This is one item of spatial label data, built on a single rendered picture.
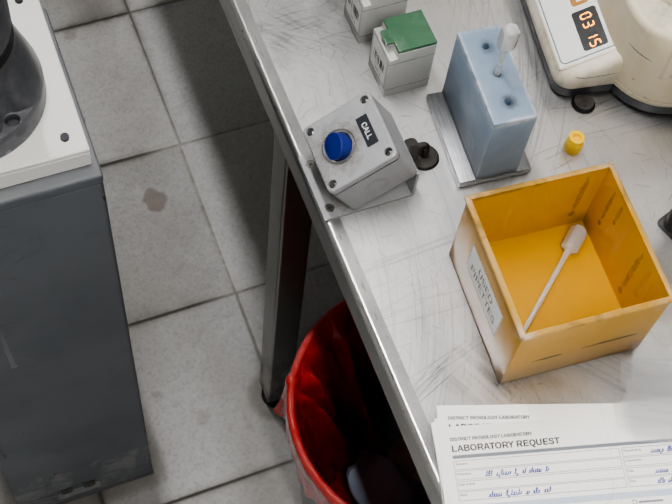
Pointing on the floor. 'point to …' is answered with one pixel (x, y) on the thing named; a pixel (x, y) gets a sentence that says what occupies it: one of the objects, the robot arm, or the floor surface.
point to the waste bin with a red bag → (332, 407)
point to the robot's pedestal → (65, 341)
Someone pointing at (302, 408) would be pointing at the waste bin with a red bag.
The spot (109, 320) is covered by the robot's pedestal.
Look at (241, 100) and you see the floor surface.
